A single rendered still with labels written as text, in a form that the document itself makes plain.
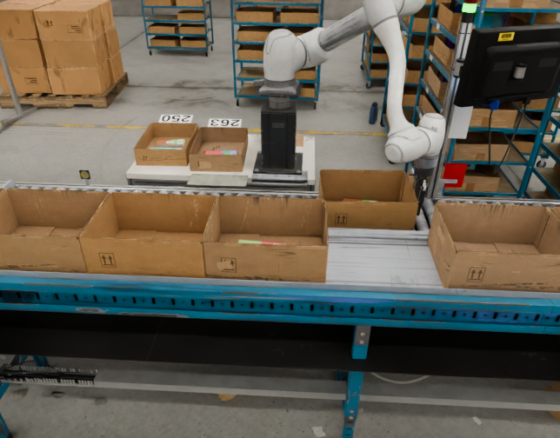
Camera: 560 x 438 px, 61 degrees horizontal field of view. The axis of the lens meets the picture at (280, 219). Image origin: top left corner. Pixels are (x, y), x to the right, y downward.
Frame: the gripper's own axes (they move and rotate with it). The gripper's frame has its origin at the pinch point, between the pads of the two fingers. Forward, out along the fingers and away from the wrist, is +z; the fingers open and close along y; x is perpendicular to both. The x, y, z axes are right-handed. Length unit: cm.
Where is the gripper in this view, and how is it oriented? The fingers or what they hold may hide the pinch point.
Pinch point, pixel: (416, 208)
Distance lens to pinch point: 210.8
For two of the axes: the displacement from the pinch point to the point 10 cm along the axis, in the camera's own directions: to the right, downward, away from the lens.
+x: -10.0, -0.4, 0.4
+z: -0.1, 8.4, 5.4
